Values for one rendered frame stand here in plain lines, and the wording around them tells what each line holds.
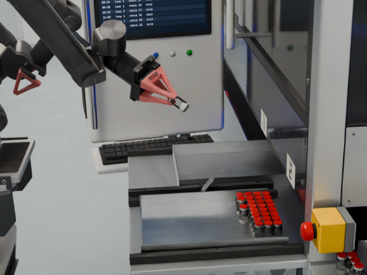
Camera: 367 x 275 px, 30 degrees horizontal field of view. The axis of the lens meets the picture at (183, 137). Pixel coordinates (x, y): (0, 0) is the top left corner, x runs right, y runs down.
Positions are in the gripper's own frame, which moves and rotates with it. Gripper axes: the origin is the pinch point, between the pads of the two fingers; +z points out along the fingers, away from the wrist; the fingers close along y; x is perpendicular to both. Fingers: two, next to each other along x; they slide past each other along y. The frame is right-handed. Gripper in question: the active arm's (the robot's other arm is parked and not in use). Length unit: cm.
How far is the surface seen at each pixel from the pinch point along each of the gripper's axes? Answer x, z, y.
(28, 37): -255, -324, 385
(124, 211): -74, -59, 203
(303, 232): 4.4, 39.5, 6.7
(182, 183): -9.7, 2.6, 41.7
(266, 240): 1.8, 32.7, 21.7
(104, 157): -20, -33, 74
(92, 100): -29, -48, 65
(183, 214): 0.9, 10.4, 36.5
